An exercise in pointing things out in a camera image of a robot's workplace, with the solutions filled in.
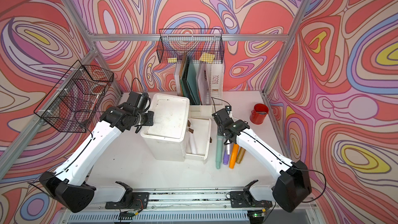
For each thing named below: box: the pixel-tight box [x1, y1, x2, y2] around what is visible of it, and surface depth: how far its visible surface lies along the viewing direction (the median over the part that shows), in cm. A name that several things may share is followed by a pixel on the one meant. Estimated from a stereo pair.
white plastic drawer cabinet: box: [140, 92, 191, 162], surface depth 77 cm
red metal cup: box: [249, 103, 269, 125], surface depth 98 cm
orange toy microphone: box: [229, 143, 240, 170], surface depth 86 cm
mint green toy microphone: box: [215, 134, 224, 170], surface depth 90 cm
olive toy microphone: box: [235, 146, 247, 164], surface depth 88 cm
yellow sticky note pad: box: [199, 52, 216, 64], surface depth 92 cm
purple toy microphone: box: [222, 144, 231, 165], surface depth 86 cm
